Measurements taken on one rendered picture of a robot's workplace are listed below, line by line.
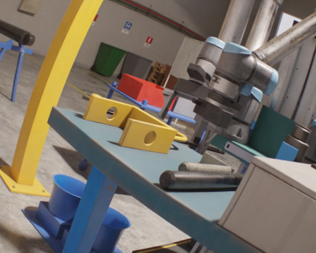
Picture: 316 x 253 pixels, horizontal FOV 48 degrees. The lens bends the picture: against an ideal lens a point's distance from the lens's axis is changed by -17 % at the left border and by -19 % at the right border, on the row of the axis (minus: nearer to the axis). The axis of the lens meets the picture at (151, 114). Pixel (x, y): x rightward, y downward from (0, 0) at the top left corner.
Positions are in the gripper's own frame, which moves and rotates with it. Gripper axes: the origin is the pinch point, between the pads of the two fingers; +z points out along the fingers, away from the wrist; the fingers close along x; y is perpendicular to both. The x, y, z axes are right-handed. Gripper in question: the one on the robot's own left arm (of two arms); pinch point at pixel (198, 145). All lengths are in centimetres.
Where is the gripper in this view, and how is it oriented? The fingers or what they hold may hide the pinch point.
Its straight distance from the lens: 127.1
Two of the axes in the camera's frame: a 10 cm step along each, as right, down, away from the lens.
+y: -7.9, -2.6, -5.6
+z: -3.9, 9.1, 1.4
